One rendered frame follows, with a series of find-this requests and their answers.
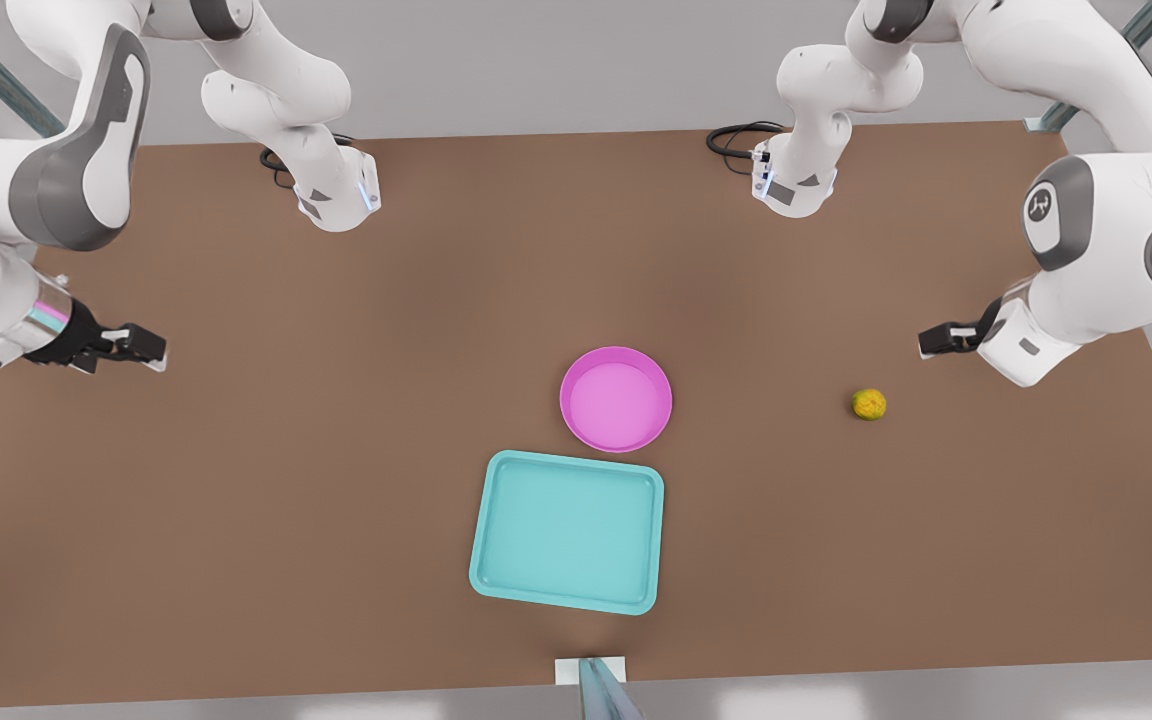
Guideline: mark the pink round plate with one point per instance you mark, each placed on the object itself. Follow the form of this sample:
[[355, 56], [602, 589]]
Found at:
[[616, 402]]

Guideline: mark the small orange fruit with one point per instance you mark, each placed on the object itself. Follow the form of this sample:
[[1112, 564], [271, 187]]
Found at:
[[869, 404]]

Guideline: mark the teal rectangular tray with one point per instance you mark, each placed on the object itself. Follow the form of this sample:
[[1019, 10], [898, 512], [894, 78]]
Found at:
[[568, 532]]

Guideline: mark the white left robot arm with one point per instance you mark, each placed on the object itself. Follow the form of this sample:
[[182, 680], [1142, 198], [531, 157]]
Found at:
[[1106, 240]]

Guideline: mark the silver frame post with foot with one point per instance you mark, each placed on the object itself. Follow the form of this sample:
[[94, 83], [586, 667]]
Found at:
[[601, 690]]

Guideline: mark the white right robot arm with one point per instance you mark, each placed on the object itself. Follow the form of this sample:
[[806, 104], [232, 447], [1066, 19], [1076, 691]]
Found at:
[[86, 150]]

